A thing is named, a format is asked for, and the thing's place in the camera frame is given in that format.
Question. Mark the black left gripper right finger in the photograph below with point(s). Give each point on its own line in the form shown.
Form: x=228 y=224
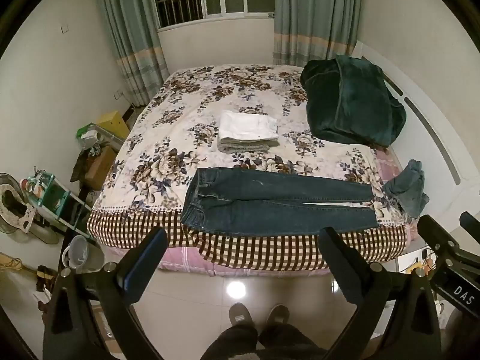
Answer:
x=412 y=331

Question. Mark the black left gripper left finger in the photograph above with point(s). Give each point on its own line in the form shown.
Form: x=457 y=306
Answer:
x=71 y=330

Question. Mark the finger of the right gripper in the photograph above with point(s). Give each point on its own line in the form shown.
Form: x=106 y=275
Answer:
x=436 y=237
x=470 y=224

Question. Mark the dark blue denim jeans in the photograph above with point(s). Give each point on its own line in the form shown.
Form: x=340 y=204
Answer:
x=244 y=202

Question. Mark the crumpled blue jeans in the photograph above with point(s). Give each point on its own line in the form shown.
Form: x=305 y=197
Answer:
x=407 y=189

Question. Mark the white plastic bucket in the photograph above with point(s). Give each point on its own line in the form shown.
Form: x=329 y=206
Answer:
x=76 y=254

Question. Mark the white headboard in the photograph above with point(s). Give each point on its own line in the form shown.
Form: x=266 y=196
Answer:
x=451 y=177

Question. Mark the right grey slipper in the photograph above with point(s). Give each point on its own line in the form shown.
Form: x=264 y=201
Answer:
x=279 y=314

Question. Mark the grey slipper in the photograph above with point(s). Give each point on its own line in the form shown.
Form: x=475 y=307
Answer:
x=279 y=314
x=240 y=315

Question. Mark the pink mattress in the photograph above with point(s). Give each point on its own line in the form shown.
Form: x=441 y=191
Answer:
x=189 y=260

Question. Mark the white floor fan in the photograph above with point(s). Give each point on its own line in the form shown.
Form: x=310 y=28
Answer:
x=17 y=214

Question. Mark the green storage shelf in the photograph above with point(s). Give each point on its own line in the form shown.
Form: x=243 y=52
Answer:
x=57 y=203

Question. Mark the left grey slipper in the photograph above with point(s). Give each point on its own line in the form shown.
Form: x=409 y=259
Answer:
x=240 y=315

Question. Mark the brown cardboard box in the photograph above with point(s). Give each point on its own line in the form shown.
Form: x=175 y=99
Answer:
x=99 y=167

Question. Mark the green white basket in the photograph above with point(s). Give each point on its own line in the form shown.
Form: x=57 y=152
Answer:
x=90 y=136

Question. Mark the yellow cardboard box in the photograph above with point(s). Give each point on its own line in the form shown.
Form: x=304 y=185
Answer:
x=114 y=123

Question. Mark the folded grey pants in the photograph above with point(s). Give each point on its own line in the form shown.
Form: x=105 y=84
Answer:
x=231 y=147

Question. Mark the folded white pants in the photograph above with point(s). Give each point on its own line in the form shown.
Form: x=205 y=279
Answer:
x=235 y=126

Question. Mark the right green curtain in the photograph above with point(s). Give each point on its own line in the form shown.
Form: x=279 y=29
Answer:
x=314 y=29

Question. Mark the green curtain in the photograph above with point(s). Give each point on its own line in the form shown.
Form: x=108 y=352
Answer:
x=132 y=26
x=314 y=29

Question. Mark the left green curtain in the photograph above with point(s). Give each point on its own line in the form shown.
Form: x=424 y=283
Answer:
x=132 y=26

